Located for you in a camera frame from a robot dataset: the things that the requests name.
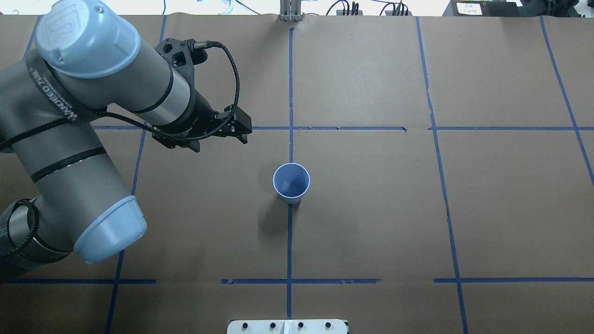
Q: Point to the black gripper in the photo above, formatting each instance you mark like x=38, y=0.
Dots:
x=200, y=118

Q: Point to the blue plastic cup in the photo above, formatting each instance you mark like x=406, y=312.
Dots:
x=291, y=181

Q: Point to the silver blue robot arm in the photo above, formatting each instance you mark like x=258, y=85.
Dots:
x=90, y=63

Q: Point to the white pillar with base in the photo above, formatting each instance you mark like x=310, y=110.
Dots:
x=289, y=326

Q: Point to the black box with label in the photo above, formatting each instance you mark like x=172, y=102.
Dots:
x=481, y=8

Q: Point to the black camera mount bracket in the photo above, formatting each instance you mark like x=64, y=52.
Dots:
x=183, y=56

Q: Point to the aluminium frame post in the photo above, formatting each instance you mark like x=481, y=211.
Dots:
x=290, y=11

